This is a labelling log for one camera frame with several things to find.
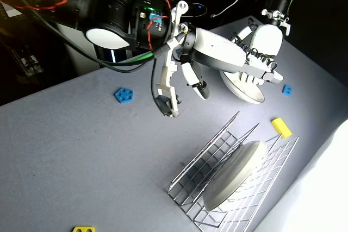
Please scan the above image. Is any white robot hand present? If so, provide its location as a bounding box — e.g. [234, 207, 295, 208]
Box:
[178, 27, 284, 100]
[230, 17, 284, 71]

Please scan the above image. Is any white plate with black rim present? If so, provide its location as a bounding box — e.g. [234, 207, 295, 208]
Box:
[219, 70, 266, 104]
[202, 141, 269, 212]

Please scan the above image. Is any black device with blue light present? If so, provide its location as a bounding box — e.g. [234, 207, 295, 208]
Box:
[190, 2, 209, 17]

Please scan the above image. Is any yellow rectangular block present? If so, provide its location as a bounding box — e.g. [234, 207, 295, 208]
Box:
[271, 117, 293, 139]

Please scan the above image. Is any blue pentagon block with holes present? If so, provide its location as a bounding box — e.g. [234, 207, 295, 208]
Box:
[113, 87, 135, 104]

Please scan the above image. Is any grey table cloth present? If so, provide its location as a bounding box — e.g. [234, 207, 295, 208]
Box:
[0, 16, 348, 232]

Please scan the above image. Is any yellow block with holes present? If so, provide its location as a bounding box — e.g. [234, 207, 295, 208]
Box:
[71, 225, 96, 232]

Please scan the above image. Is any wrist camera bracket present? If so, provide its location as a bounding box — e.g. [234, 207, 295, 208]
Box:
[155, 0, 190, 119]
[260, 8, 291, 36]

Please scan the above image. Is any thin white cable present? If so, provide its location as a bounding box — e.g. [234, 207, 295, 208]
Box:
[212, 0, 243, 18]

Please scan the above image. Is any wire dish rack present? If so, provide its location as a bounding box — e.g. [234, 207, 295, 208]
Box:
[166, 111, 300, 229]

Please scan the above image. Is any grey metal bracket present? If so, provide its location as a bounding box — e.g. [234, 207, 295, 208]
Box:
[16, 49, 44, 78]

